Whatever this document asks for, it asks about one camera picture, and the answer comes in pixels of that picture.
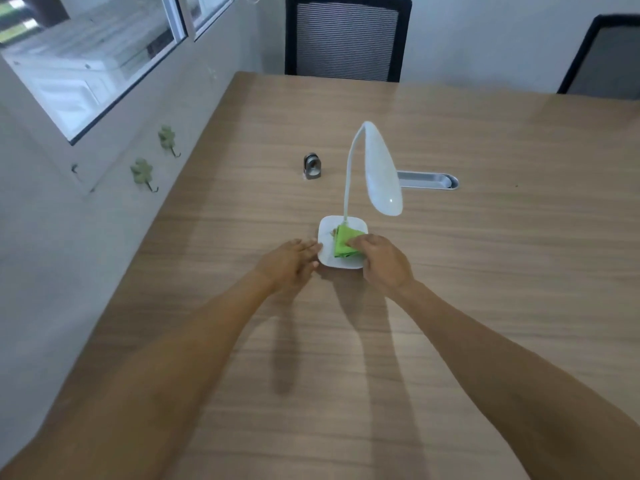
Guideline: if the person's right hand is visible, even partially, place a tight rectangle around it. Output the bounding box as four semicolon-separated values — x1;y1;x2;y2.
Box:
346;234;417;298

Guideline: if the person's left hand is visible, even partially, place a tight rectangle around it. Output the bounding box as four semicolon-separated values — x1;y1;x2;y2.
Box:
252;238;324;296

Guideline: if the green cleaning cloth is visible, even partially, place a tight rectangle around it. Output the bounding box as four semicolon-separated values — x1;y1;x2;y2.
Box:
333;224;367;259

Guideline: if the white desk lamp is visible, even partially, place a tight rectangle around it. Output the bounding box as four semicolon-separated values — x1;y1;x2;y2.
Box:
317;121;404;270

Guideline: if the person's right forearm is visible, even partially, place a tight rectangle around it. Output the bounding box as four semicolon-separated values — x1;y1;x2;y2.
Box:
386;281;640;480

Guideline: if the person's left forearm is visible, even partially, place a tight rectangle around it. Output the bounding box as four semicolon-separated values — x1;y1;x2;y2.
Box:
0;272;277;480

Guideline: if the black mesh office chair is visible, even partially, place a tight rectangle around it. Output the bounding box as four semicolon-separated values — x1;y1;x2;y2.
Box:
284;0;413;83
556;14;640;101

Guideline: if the narrow white framed window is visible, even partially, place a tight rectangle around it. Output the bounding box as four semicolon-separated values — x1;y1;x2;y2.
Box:
181;0;237;42

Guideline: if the large white framed window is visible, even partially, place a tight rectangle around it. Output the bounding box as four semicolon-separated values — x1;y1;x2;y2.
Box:
0;0;189;146

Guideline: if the grey table cable grommet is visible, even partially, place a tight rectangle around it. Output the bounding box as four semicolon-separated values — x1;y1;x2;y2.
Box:
397;171;460;191

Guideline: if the green clover wall hook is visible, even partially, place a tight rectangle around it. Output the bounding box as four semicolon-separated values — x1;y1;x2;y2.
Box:
130;158;160;193
158;125;182;158

